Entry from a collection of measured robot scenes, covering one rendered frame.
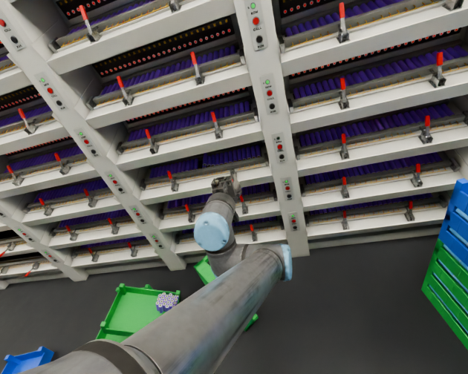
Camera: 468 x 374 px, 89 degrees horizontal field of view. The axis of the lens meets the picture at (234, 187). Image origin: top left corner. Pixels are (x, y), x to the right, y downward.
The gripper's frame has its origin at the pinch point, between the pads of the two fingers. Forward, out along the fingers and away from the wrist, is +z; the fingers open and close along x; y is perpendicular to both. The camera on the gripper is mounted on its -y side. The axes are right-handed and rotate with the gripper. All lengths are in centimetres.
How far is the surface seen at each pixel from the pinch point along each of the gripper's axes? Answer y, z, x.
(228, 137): 18.2, 0.0, -3.5
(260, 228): -34.9, 19.1, -3.2
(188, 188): -0.2, 5.1, 20.4
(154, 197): -0.7, 4.2, 36.5
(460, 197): -8, -19, -65
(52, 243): -19, 10, 112
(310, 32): 43, 1, -35
